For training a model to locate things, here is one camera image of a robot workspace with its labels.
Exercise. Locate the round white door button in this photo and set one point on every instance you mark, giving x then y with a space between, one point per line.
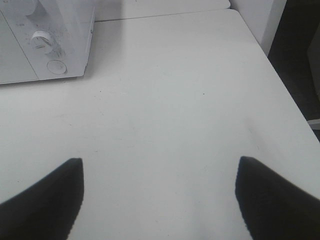
56 67

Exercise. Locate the white microwave oven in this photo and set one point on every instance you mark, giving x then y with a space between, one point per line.
70 23

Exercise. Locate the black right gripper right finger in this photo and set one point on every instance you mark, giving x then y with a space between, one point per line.
272 207

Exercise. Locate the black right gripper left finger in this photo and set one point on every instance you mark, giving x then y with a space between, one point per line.
46 210

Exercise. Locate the white microwave knob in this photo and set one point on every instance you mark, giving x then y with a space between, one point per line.
35 9
42 41

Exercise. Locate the white microwave door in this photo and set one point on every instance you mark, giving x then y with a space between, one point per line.
14 65

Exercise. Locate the white adjacent table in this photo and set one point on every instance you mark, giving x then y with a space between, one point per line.
109 10

